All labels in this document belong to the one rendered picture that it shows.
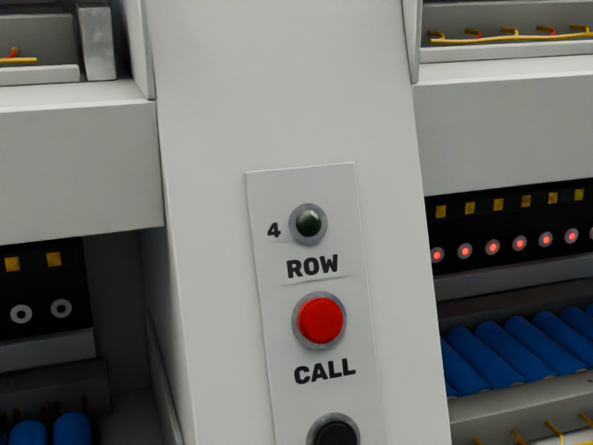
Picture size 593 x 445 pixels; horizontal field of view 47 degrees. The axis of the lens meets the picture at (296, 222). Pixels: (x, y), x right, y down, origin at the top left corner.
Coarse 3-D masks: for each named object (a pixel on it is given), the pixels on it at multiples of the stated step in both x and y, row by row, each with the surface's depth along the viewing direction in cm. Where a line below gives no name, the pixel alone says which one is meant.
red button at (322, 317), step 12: (312, 300) 24; (324, 300) 24; (300, 312) 24; (312, 312) 24; (324, 312) 24; (336, 312) 24; (300, 324) 24; (312, 324) 24; (324, 324) 24; (336, 324) 24; (312, 336) 24; (324, 336) 24; (336, 336) 24
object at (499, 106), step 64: (448, 0) 43; (512, 0) 44; (576, 0) 35; (448, 64) 30; (512, 64) 30; (576, 64) 30; (448, 128) 27; (512, 128) 28; (576, 128) 28; (448, 192) 28
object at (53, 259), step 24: (48, 240) 37; (72, 240) 37; (0, 264) 36; (24, 264) 36; (48, 264) 36; (72, 264) 37; (0, 288) 36; (24, 288) 37; (48, 288) 37; (72, 288) 37; (0, 312) 37; (48, 312) 37; (72, 312) 38; (0, 336) 37; (24, 336) 38
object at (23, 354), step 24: (48, 336) 38; (72, 336) 38; (0, 360) 37; (24, 360) 37; (48, 360) 38; (72, 360) 38; (168, 384) 31; (120, 408) 38; (144, 408) 38; (168, 408) 30; (120, 432) 36; (144, 432) 36; (168, 432) 31
